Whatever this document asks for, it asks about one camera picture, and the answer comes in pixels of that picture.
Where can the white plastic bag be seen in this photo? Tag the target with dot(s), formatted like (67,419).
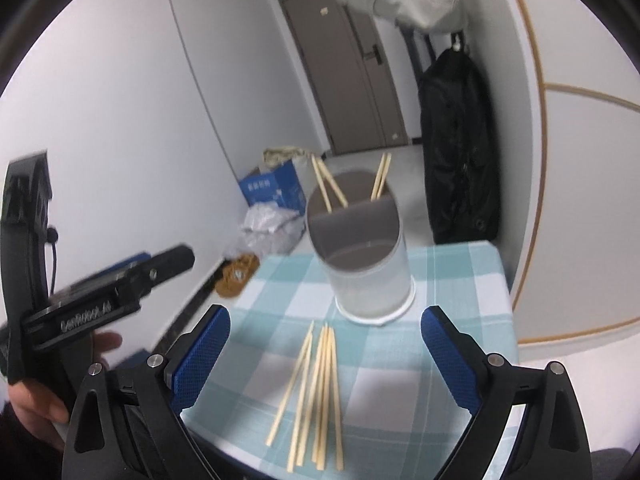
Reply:
(272,217)

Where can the brown plush slippers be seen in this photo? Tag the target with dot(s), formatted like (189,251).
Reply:
(237,275)

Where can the person's left hand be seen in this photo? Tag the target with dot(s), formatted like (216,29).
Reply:
(35,405)

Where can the white cylindrical utensil holder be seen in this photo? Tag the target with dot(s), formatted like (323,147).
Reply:
(370,280)

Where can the bamboo chopstick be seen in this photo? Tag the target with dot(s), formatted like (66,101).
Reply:
(332,183)
(378,176)
(384,176)
(321,184)

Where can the white cabinet with gold trim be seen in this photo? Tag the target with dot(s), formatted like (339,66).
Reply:
(590,210)

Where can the teal white checkered tablecloth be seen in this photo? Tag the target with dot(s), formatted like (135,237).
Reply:
(450,280)

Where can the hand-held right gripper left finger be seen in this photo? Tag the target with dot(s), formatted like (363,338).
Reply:
(200,360)

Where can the grey-brown door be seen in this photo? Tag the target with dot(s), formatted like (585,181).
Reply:
(345,85)

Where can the bunch of wooden chopsticks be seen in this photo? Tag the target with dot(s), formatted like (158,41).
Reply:
(320,385)

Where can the beige canvas tote bag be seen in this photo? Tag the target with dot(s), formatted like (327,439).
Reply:
(280,155)

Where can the blue cardboard box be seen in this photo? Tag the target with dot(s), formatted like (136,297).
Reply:
(272,187)

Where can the black hanging bag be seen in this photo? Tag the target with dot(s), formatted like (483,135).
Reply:
(460,160)

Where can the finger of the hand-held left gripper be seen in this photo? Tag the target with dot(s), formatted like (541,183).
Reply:
(165,265)
(131,262)

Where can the clear plastic bag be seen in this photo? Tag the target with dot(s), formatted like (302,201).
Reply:
(277,242)

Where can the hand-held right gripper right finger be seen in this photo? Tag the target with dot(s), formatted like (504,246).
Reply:
(450,360)

